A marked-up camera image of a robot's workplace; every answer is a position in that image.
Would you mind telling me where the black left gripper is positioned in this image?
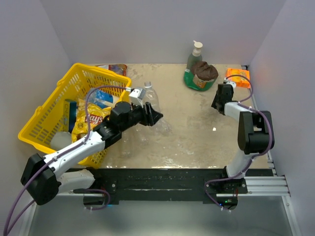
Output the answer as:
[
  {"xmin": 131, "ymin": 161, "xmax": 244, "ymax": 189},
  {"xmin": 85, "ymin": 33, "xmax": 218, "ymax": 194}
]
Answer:
[{"xmin": 120, "ymin": 99, "xmax": 162, "ymax": 132}]

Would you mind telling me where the clear plastic bottle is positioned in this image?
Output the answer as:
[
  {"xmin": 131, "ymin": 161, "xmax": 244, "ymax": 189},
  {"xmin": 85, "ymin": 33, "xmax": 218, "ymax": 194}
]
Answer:
[{"xmin": 144, "ymin": 82, "xmax": 171, "ymax": 136}]

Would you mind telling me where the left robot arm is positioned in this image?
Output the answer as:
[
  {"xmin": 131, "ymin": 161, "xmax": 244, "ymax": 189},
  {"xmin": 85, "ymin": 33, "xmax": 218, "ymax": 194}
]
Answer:
[{"xmin": 21, "ymin": 102, "xmax": 163, "ymax": 206}]

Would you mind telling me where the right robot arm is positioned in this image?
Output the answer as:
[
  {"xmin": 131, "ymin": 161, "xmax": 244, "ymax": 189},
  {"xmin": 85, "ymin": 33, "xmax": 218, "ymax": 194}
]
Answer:
[{"xmin": 212, "ymin": 83, "xmax": 275, "ymax": 193}]

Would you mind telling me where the green soap pump bottle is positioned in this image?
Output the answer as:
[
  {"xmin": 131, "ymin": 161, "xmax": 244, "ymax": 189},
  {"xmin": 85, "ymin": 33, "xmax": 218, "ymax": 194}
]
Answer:
[{"xmin": 186, "ymin": 40, "xmax": 203, "ymax": 70}]

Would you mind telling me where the orange candy box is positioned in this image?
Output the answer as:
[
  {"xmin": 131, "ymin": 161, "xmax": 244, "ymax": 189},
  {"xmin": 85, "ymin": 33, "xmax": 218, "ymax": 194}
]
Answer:
[{"xmin": 225, "ymin": 68, "xmax": 251, "ymax": 89}]

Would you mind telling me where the green plastic bag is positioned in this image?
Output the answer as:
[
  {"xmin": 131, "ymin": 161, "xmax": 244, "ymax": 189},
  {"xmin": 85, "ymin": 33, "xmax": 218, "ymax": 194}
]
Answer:
[{"xmin": 183, "ymin": 69, "xmax": 219, "ymax": 91}]

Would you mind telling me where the blue white plastic package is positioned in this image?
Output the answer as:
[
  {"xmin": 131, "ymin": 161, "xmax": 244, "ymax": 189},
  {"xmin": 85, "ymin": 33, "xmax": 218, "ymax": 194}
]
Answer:
[{"xmin": 87, "ymin": 89, "xmax": 119, "ymax": 109}]

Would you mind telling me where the red snack bag behind basket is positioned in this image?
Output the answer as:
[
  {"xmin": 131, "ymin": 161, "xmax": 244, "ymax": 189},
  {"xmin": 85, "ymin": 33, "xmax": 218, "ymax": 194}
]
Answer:
[{"xmin": 97, "ymin": 64, "xmax": 127, "ymax": 76}]

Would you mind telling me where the yellow Lays chips bag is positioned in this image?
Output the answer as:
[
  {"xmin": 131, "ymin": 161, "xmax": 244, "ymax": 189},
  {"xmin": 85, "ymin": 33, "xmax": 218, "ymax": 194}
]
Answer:
[{"xmin": 71, "ymin": 99, "xmax": 111, "ymax": 142}]

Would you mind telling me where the yellow plastic shopping basket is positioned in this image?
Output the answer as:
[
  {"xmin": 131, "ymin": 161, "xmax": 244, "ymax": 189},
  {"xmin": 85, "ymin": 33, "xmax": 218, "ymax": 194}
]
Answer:
[{"xmin": 18, "ymin": 63, "xmax": 132, "ymax": 154}]

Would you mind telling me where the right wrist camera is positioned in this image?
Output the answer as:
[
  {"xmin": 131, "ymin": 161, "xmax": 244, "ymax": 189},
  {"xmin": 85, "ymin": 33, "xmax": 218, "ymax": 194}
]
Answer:
[{"xmin": 223, "ymin": 78, "xmax": 237, "ymax": 89}]

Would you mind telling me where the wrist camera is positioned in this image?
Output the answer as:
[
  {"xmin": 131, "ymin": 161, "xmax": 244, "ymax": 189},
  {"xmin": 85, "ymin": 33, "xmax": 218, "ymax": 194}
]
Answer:
[
  {"xmin": 129, "ymin": 87, "xmax": 146, "ymax": 108},
  {"xmin": 223, "ymin": 78, "xmax": 237, "ymax": 89}
]

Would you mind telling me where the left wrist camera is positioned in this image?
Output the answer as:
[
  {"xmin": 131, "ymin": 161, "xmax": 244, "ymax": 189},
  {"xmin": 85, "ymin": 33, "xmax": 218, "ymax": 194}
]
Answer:
[{"xmin": 129, "ymin": 87, "xmax": 146, "ymax": 108}]

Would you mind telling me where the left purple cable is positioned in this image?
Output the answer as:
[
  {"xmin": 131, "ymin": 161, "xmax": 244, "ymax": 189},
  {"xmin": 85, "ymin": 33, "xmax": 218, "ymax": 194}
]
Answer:
[{"xmin": 2, "ymin": 85, "xmax": 132, "ymax": 236}]

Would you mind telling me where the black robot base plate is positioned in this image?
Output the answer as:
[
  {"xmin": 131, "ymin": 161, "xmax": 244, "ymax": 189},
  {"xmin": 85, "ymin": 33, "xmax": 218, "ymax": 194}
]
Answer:
[{"xmin": 74, "ymin": 169, "xmax": 248, "ymax": 206}]

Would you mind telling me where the aluminium frame rail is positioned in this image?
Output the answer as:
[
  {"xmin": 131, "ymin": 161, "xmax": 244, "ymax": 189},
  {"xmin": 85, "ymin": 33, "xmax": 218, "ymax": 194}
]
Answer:
[{"xmin": 245, "ymin": 154, "xmax": 302, "ymax": 236}]

